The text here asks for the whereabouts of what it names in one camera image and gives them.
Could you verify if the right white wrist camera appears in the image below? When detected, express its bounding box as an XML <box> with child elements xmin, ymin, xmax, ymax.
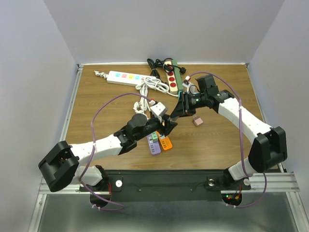
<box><xmin>182</xmin><ymin>76</ymin><xmax>200</xmax><ymax>95</ymax></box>

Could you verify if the white multicolour power strip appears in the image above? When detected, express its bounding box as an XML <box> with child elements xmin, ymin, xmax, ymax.
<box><xmin>104</xmin><ymin>71</ymin><xmax>156</xmax><ymax>87</ymax></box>

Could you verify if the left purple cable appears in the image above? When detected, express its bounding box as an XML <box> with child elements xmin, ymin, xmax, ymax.
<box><xmin>78</xmin><ymin>93</ymin><xmax>160</xmax><ymax>212</ymax></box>

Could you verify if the pink charger plug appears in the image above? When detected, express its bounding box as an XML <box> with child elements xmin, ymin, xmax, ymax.
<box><xmin>193</xmin><ymin>116</ymin><xmax>203</xmax><ymax>127</ymax></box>

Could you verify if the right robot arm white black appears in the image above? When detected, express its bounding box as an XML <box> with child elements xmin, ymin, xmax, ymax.
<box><xmin>171</xmin><ymin>73</ymin><xmax>287</xmax><ymax>186</ymax></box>

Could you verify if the green charger plug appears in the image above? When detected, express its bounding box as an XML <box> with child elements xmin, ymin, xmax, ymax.
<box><xmin>151</xmin><ymin>132</ymin><xmax>158</xmax><ymax>143</ymax></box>

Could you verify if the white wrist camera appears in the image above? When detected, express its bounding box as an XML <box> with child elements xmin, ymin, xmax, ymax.
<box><xmin>150</xmin><ymin>102</ymin><xmax>168</xmax><ymax>121</ymax></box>
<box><xmin>182</xmin><ymin>76</ymin><xmax>200</xmax><ymax>95</ymax></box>

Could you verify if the orange power strip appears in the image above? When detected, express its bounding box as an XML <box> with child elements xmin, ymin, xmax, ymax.
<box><xmin>156</xmin><ymin>132</ymin><xmax>173</xmax><ymax>151</ymax></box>

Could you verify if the white cord bundle centre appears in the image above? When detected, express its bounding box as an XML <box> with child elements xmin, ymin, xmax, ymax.
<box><xmin>135</xmin><ymin>76</ymin><xmax>181</xmax><ymax>112</ymax></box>

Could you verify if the white coiled cord purple strip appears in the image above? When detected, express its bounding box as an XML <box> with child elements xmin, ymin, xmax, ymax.
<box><xmin>133</xmin><ymin>101</ymin><xmax>150</xmax><ymax>114</ymax></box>

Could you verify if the black power cord bundle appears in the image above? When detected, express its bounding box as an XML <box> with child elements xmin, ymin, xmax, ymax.
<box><xmin>146</xmin><ymin>57</ymin><xmax>187</xmax><ymax>85</ymax></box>

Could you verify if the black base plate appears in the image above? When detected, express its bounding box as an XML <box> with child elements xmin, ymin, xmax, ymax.
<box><xmin>90</xmin><ymin>170</ymin><xmax>251</xmax><ymax>202</ymax></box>

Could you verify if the dark green power strip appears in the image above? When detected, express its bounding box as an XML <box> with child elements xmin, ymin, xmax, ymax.
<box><xmin>171</xmin><ymin>59</ymin><xmax>183</xmax><ymax>92</ymax></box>

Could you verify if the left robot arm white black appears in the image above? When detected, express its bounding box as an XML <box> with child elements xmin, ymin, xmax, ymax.
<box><xmin>38</xmin><ymin>114</ymin><xmax>178</xmax><ymax>192</ymax></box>

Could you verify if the beige red power strip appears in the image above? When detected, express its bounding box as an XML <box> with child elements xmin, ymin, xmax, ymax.
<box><xmin>164</xmin><ymin>60</ymin><xmax>178</xmax><ymax>95</ymax></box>

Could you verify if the purple power strip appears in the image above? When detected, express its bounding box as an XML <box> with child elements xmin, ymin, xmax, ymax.
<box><xmin>146</xmin><ymin>134</ymin><xmax>161</xmax><ymax>156</ymax></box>

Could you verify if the left aluminium rail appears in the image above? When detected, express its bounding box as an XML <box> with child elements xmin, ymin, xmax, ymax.
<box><xmin>38</xmin><ymin>64</ymin><xmax>83</xmax><ymax>193</ymax></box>

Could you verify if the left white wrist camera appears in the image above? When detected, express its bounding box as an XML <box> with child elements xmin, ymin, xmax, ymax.
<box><xmin>150</xmin><ymin>102</ymin><xmax>168</xmax><ymax>121</ymax></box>

